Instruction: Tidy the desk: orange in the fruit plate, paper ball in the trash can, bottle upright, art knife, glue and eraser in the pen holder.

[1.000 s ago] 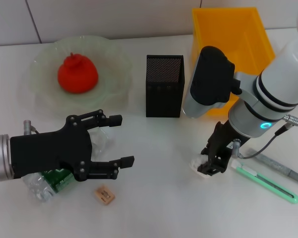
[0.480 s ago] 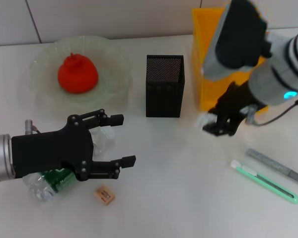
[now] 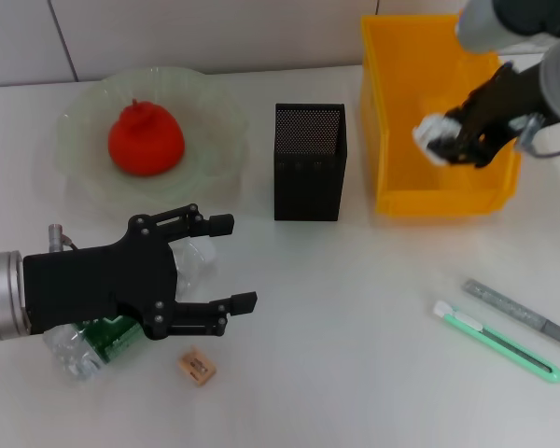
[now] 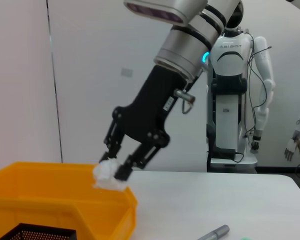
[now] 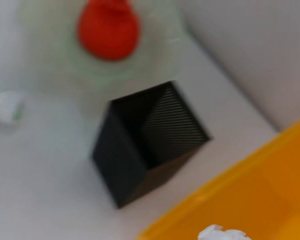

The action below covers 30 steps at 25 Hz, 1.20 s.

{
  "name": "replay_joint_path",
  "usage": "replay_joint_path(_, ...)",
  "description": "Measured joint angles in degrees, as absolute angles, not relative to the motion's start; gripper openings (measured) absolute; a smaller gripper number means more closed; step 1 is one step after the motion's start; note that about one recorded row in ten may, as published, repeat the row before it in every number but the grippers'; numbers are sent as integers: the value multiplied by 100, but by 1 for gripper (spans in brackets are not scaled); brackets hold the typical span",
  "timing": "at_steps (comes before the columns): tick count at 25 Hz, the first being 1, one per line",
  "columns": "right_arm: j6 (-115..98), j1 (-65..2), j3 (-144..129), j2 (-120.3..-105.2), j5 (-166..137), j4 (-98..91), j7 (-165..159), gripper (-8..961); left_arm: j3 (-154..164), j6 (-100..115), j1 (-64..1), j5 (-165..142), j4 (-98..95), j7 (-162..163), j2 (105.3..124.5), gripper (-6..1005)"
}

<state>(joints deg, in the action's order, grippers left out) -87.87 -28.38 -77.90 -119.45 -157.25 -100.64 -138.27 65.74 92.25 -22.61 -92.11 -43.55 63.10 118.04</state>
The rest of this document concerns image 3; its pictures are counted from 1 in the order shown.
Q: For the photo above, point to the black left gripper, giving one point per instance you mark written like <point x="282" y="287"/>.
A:
<point x="98" y="284"/>

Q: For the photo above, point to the grey marker pen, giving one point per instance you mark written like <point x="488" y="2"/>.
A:
<point x="508" y="308"/>

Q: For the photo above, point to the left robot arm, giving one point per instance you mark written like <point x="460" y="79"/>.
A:
<point x="0" y="294"/>

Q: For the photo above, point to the red-orange toy orange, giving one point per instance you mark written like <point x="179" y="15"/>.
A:
<point x="144" y="140"/>

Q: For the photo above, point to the small tan eraser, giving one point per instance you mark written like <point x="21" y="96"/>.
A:
<point x="196" y="366"/>

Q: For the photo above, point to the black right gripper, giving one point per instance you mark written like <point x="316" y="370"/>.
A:
<point x="513" y="102"/>

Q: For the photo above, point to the black mesh pen holder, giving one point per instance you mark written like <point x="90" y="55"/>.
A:
<point x="308" y="186"/>

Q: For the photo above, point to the clear water bottle green label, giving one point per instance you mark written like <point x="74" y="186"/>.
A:
<point x="74" y="350"/>

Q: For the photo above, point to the yellow plastic bin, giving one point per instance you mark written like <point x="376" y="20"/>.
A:
<point x="448" y="200"/>

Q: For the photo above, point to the mint green utility knife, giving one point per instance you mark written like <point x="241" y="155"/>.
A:
<point x="452" y="313"/>

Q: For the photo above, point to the pale green glass fruit plate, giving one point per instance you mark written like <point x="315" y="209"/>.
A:
<point x="214" y="116"/>

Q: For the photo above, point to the white paper ball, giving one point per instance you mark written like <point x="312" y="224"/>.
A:
<point x="429" y="130"/>

